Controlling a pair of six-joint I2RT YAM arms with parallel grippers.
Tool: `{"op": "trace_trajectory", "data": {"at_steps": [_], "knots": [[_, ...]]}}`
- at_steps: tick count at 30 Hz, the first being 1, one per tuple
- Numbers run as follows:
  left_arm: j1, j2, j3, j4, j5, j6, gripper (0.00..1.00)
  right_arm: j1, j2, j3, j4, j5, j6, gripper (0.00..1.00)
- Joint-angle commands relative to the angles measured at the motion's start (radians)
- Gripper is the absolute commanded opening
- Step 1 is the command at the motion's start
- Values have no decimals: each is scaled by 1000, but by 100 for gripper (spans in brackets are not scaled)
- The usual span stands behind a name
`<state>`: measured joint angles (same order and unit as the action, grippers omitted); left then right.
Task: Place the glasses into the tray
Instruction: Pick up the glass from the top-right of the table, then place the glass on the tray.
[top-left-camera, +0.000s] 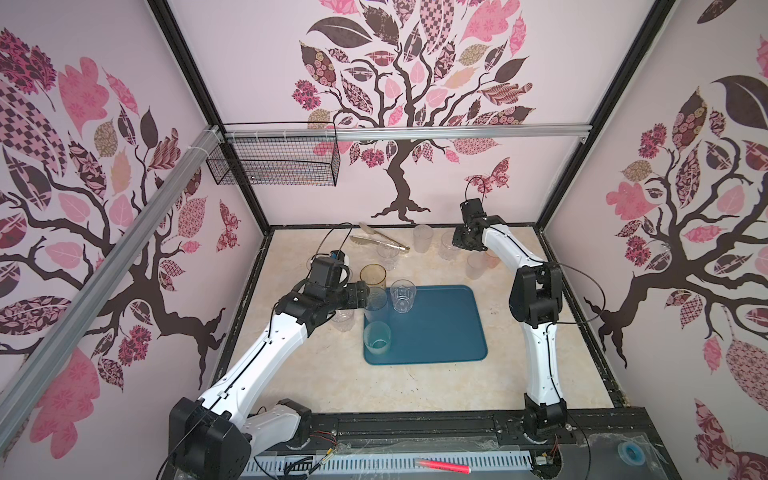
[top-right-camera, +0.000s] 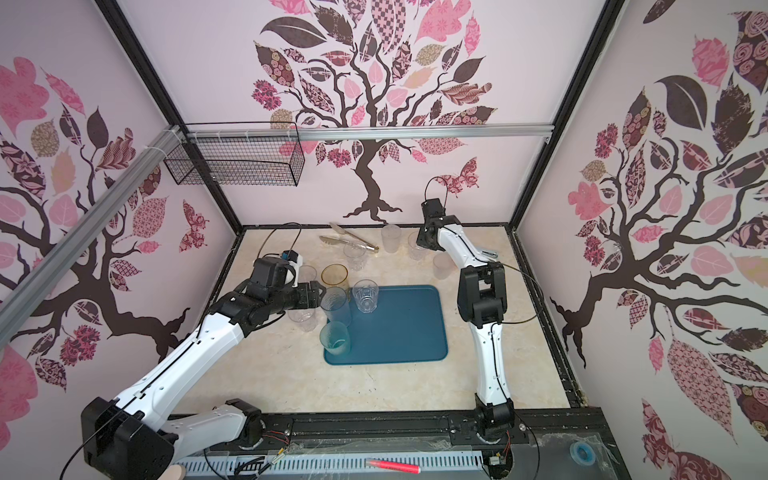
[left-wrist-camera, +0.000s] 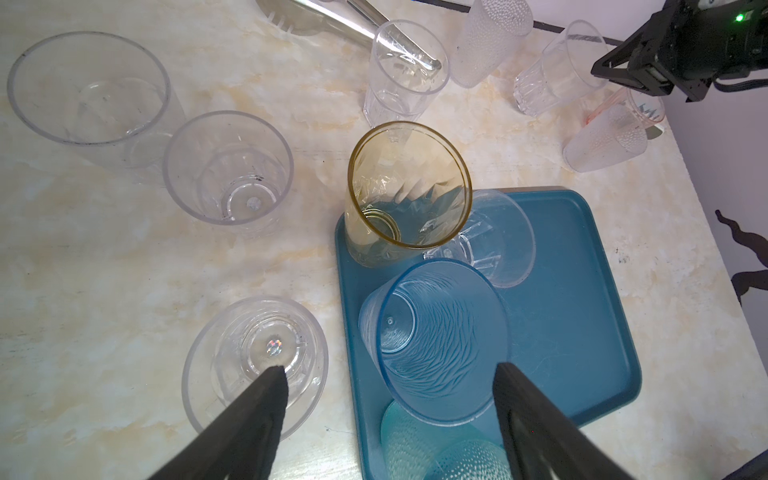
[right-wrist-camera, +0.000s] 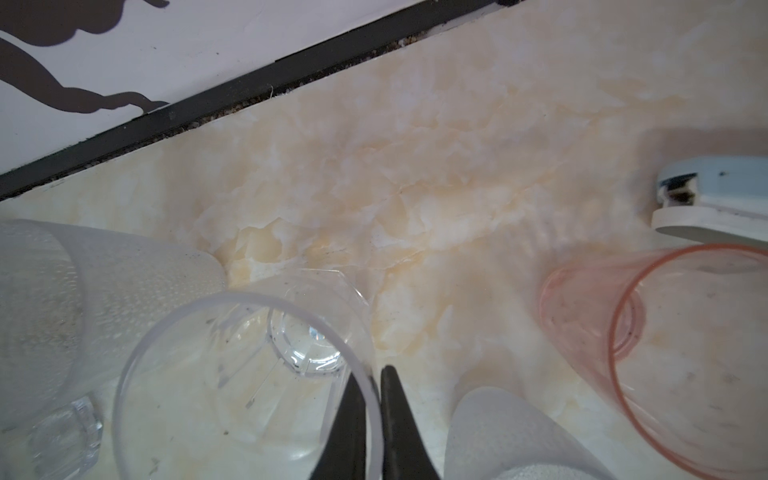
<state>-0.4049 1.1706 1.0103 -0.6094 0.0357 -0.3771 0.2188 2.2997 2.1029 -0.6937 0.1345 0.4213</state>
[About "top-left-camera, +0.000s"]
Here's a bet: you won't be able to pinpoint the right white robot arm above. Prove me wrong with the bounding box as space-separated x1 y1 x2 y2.
452 198 568 443

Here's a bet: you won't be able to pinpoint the teal rectangular tray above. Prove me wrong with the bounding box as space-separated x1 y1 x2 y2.
362 285 488 366

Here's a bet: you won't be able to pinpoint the blue tape roll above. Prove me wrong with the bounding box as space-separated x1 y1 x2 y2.
617 441 646 467

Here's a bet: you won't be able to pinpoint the clear glass back tall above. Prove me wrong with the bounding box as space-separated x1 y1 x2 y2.
413 224 434 254

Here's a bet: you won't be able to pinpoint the pink plastic cup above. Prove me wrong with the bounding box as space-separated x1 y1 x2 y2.
484 250 501 269

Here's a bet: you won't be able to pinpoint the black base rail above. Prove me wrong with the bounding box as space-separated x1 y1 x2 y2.
252 407 678 479

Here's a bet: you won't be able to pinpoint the clear glass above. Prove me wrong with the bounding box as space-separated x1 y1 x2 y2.
389 279 417 314
331 310 355 332
438 231 461 261
376 244 401 271

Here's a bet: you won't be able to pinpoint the pink marker pen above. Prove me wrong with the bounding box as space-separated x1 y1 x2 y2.
415 459 471 475

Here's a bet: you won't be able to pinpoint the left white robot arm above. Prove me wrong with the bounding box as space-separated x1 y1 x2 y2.
159 250 369 479

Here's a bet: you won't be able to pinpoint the amber yellow tall glass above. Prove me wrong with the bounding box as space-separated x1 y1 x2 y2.
359 264 387 289

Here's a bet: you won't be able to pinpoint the green plastic cup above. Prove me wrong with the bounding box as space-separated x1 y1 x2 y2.
363 321 392 355

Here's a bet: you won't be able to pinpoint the grey blue plastic cup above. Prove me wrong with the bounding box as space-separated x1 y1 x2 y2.
364 287 389 324

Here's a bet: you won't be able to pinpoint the white slotted cable duct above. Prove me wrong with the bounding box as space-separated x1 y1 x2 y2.
241 451 532 479

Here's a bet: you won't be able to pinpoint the black wire mesh basket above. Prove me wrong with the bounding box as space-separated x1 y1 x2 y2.
206 120 341 187

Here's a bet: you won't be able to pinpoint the metal serving tongs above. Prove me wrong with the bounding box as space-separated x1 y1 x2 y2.
349 223 410 253

